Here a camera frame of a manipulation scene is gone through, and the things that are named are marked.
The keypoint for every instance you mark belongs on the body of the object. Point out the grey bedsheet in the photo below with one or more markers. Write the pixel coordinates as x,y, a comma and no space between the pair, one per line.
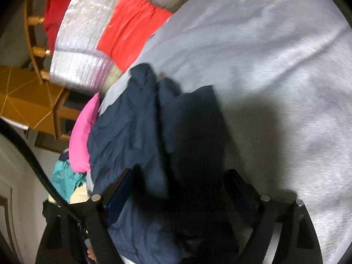
275,60

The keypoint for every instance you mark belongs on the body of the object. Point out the navy puffer jacket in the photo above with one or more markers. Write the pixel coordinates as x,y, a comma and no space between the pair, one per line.
123,137

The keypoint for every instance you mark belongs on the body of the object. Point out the pink pillow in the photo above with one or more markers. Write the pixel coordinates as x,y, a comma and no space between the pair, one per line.
82,137

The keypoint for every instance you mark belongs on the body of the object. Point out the red-orange pillow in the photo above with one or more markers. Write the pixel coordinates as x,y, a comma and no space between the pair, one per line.
129,30

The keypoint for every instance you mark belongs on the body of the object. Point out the red blanket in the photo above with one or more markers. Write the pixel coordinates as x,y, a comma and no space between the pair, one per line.
57,8

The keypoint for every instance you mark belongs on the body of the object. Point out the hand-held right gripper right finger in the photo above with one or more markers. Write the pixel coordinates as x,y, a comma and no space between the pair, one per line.
242,198

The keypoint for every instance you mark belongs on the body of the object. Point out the orange-yellow column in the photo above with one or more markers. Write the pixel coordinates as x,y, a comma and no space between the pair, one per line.
27,99

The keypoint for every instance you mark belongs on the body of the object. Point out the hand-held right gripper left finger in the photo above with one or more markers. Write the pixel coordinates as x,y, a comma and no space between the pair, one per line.
121,195

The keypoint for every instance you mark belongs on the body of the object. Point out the cream sofa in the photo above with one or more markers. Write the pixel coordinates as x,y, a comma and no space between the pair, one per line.
79,196

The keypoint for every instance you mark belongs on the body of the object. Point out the wooden stair railing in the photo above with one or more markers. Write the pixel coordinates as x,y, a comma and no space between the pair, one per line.
35,20

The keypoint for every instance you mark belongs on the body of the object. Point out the teal cloth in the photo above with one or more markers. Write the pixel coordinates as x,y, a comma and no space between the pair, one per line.
63,178

